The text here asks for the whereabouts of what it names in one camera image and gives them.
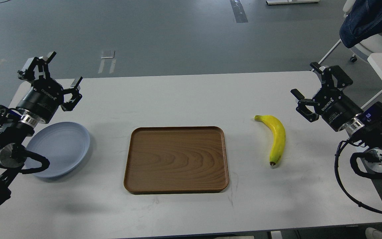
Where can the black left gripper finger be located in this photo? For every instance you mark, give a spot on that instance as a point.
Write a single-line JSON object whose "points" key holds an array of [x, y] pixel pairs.
{"points": [[74, 90], [36, 69]]}

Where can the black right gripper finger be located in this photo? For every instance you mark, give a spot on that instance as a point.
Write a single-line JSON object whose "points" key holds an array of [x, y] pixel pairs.
{"points": [[333, 80], [302, 104]]}

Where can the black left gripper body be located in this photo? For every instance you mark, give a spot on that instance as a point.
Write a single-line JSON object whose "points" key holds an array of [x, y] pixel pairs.
{"points": [[43, 99]]}

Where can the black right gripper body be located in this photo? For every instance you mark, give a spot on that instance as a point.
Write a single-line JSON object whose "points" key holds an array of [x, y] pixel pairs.
{"points": [[335, 108]]}

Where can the yellow banana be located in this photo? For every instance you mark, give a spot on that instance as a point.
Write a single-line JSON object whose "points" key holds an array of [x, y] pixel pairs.
{"points": [[279, 137]]}

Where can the light blue plate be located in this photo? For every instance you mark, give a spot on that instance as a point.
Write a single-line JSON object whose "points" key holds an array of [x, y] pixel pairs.
{"points": [[64, 144]]}

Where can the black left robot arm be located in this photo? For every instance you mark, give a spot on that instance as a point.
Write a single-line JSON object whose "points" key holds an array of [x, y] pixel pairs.
{"points": [[15, 127]]}

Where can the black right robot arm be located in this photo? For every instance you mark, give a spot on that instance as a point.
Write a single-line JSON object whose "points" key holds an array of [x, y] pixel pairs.
{"points": [[364, 130]]}

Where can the blue denim jacket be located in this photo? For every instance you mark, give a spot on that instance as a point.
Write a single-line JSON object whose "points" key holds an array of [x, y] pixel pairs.
{"points": [[363, 21]]}

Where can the brown wooden tray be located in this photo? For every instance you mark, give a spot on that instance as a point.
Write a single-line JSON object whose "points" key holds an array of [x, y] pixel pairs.
{"points": [[176, 160]]}

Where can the white shoe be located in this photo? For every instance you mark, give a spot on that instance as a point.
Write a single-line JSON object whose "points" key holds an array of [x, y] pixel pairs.
{"points": [[372, 233]]}

